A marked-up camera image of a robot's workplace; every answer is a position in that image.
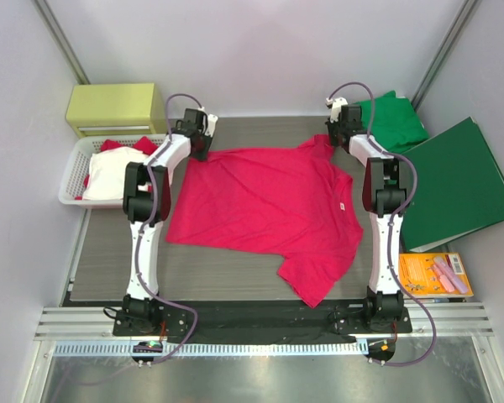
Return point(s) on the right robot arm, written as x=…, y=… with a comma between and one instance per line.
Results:
x=387, y=184

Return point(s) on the aluminium frame rail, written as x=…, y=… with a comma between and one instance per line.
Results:
x=89, y=323

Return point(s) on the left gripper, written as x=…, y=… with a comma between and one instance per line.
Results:
x=202, y=148

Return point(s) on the red t-shirt in basket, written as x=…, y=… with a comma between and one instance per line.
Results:
x=145, y=145

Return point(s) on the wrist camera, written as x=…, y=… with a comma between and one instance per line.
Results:
x=335, y=105
x=208, y=122

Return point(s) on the yellow-green box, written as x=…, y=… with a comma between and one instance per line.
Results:
x=116, y=109

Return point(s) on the left corner aluminium post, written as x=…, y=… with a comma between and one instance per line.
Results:
x=59, y=36

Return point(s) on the folded green t-shirt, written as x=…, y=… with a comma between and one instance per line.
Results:
x=395, y=126

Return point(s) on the white plastic laundry basket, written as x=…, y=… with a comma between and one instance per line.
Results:
x=72, y=184

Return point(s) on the green binder folder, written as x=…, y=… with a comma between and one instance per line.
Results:
x=460, y=188

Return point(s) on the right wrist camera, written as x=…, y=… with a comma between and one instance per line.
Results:
x=335, y=105

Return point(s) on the corner aluminium post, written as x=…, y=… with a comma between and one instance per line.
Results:
x=59, y=36
x=460, y=22

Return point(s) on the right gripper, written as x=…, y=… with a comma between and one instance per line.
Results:
x=338, y=137

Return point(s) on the slotted cable duct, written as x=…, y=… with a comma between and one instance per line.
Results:
x=137, y=349

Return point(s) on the pink red t-shirt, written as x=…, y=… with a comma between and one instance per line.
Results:
x=290, y=202

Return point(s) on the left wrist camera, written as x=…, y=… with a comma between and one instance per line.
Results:
x=208, y=122

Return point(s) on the right corner aluminium post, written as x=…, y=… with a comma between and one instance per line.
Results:
x=460, y=22

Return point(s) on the pink highlighter pens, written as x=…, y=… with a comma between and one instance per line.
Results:
x=447, y=277

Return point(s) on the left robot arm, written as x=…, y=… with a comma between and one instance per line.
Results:
x=147, y=205

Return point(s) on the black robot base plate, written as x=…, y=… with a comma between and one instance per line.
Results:
x=256, y=322

